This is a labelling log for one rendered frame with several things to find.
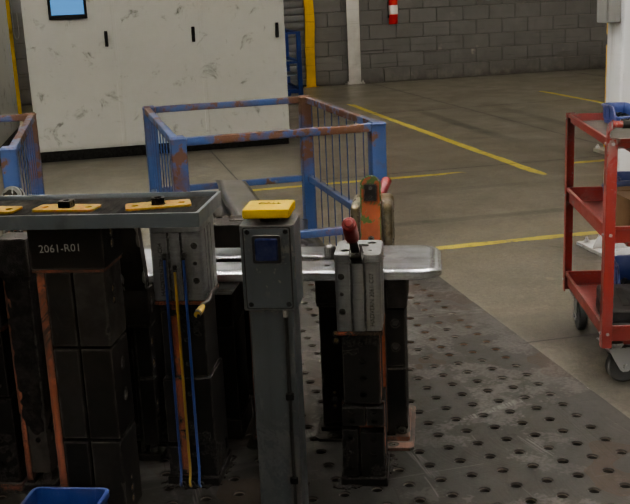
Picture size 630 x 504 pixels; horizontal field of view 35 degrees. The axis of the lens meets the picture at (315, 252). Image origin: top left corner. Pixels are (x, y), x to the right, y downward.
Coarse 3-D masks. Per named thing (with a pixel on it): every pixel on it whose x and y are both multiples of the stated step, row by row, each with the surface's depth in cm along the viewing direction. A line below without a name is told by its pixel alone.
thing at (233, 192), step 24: (144, 120) 464; (312, 120) 476; (360, 120) 393; (192, 144) 357; (312, 144) 485; (384, 144) 374; (168, 168) 392; (312, 168) 488; (384, 168) 377; (240, 192) 440; (312, 192) 491; (336, 192) 445; (312, 216) 494; (312, 240) 452; (336, 240) 455
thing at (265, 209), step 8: (264, 200) 131; (272, 200) 131; (280, 200) 131; (288, 200) 131; (248, 208) 127; (256, 208) 127; (264, 208) 127; (272, 208) 126; (280, 208) 126; (288, 208) 126; (248, 216) 126; (256, 216) 126; (264, 216) 126; (272, 216) 126; (280, 216) 126; (288, 216) 126
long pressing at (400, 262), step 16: (224, 256) 168; (240, 256) 168; (304, 256) 166; (320, 256) 166; (384, 256) 164; (400, 256) 163; (416, 256) 163; (432, 256) 163; (224, 272) 158; (240, 272) 157; (304, 272) 156; (320, 272) 156; (384, 272) 154; (400, 272) 154; (416, 272) 154; (432, 272) 154
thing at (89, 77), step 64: (64, 0) 906; (128, 0) 922; (192, 0) 935; (256, 0) 949; (64, 64) 922; (128, 64) 935; (192, 64) 949; (256, 64) 963; (64, 128) 935; (128, 128) 949; (192, 128) 963; (256, 128) 978
